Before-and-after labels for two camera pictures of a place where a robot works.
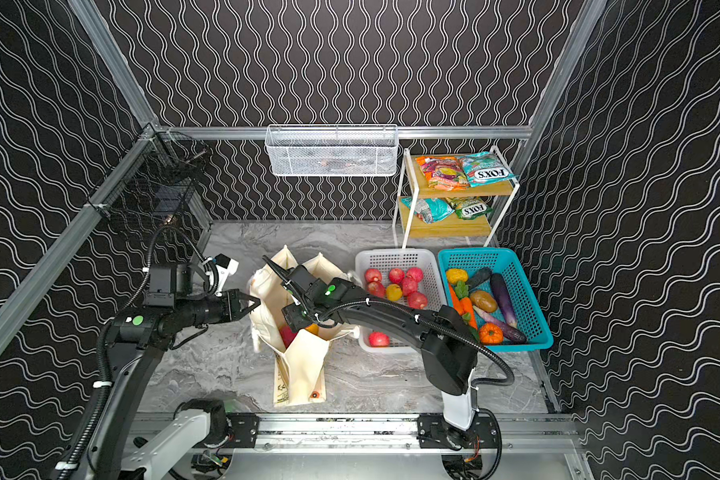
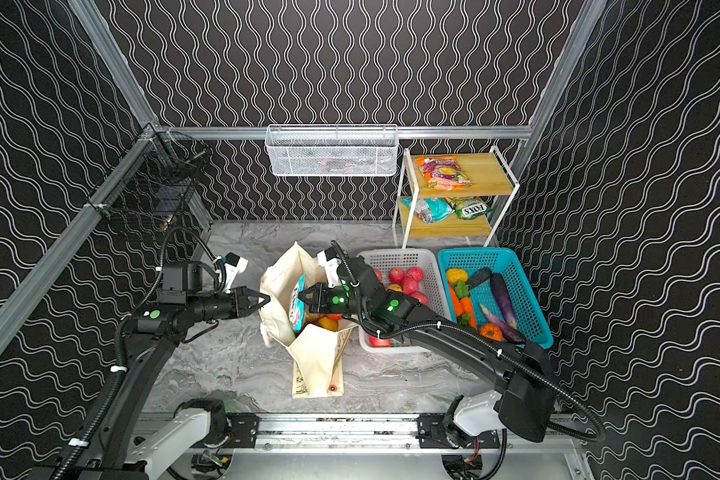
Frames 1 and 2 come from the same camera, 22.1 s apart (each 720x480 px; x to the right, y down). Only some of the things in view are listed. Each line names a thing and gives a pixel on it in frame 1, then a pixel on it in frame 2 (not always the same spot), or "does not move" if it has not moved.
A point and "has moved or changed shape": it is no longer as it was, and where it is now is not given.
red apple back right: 415,273 does not move
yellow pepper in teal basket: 455,275 does not move
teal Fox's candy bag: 482,168 has moved or changed shape
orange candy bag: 444,173 does not move
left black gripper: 229,307 does not move
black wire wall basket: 161,182 does not move
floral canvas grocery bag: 299,369 has moved or changed shape
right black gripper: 300,288 → 324,297
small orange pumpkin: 491,334 does not move
